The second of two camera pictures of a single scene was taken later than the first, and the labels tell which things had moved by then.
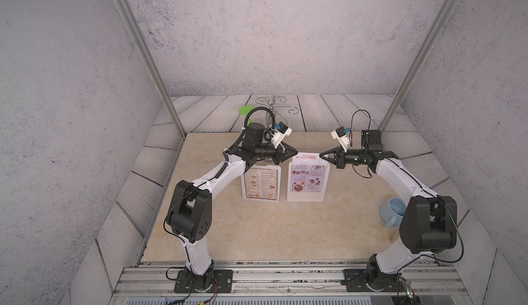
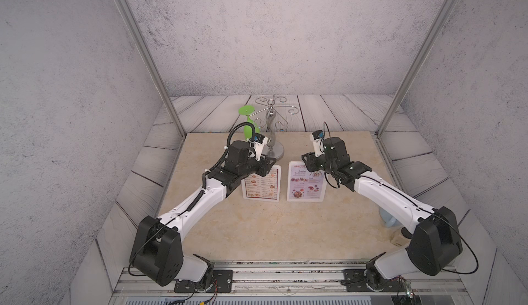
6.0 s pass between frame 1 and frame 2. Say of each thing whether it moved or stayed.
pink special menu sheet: moved
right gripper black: moved
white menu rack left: stayed
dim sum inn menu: stayed
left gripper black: moved
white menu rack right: stayed
